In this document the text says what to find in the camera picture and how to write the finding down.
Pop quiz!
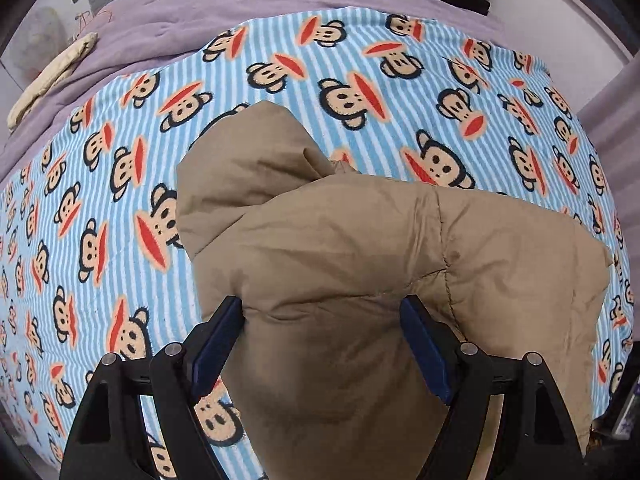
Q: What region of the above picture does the khaki puffer jacket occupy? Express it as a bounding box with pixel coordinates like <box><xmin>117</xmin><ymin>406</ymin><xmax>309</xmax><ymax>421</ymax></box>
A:
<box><xmin>175</xmin><ymin>100</ymin><xmax>613</xmax><ymax>480</ymax></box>

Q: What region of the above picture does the striped monkey print blanket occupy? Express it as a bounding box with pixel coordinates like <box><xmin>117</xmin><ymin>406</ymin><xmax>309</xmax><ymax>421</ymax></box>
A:
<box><xmin>0</xmin><ymin>6</ymin><xmax>633</xmax><ymax>480</ymax></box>

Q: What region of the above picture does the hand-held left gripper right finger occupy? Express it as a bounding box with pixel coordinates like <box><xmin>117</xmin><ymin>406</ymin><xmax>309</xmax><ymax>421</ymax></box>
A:
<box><xmin>400</xmin><ymin>294</ymin><xmax>586</xmax><ymax>480</ymax></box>

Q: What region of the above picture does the lavender quilt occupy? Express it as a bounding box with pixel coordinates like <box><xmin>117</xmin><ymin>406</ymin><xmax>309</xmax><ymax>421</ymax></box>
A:
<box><xmin>0</xmin><ymin>0</ymin><xmax>506</xmax><ymax>181</ymax></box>

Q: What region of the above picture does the folded cream cloth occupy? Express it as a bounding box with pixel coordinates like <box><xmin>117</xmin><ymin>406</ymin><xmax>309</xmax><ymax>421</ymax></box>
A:
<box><xmin>7</xmin><ymin>32</ymin><xmax>99</xmax><ymax>128</ymax></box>

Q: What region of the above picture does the round patterned plush cushion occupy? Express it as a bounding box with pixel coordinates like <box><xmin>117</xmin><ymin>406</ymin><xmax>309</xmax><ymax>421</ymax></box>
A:
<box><xmin>15</xmin><ymin>6</ymin><xmax>68</xmax><ymax>68</ymax></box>

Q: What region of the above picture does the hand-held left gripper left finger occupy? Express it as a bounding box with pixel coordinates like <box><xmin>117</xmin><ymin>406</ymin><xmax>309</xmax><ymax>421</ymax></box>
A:
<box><xmin>59</xmin><ymin>295</ymin><xmax>246</xmax><ymax>480</ymax></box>

